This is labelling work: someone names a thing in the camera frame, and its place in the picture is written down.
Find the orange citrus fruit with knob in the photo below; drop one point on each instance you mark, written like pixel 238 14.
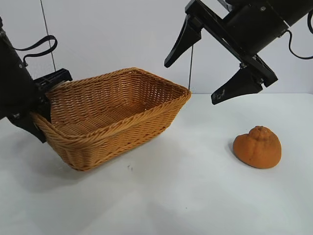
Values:
pixel 256 151

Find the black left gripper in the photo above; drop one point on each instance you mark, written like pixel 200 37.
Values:
pixel 29 95

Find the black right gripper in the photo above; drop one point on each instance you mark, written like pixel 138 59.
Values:
pixel 254 29

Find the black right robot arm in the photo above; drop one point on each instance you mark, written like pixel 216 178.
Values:
pixel 298 9

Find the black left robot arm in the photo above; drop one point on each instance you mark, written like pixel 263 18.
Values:
pixel 7 73

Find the woven wicker basket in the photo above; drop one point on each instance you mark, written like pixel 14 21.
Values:
pixel 110 147

